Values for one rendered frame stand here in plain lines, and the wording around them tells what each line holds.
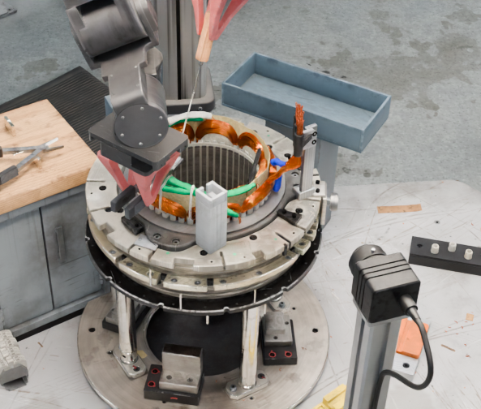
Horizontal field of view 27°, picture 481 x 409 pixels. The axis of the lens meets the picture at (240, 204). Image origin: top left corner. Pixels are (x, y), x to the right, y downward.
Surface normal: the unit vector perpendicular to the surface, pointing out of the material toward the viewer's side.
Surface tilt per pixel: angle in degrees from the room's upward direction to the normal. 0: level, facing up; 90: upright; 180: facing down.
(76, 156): 0
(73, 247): 90
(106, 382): 0
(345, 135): 90
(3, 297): 90
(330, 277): 0
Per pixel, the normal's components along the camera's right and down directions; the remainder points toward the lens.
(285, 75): -0.49, 0.56
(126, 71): -0.32, -0.63
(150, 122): 0.12, 0.65
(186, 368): -0.15, 0.65
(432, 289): 0.03, -0.76
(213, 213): 0.68, 0.49
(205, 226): -0.74, 0.43
